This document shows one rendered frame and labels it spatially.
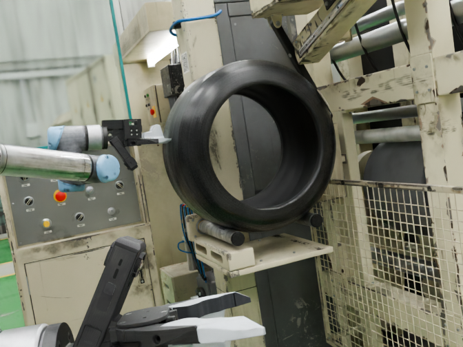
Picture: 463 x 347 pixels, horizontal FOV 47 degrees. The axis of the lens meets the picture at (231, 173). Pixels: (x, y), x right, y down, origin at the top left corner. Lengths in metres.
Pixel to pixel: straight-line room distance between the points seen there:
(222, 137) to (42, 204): 0.77
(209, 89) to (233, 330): 1.23
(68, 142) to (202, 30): 0.72
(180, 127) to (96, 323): 1.15
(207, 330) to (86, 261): 1.81
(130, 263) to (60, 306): 1.78
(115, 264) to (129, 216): 1.79
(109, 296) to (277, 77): 1.28
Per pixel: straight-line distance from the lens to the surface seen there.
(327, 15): 1.89
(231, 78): 1.65
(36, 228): 2.27
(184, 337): 0.47
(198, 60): 2.02
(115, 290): 0.52
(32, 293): 2.27
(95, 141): 1.61
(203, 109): 1.61
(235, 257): 1.66
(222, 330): 0.46
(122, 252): 0.51
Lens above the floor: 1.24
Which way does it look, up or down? 5 degrees down
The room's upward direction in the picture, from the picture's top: 9 degrees counter-clockwise
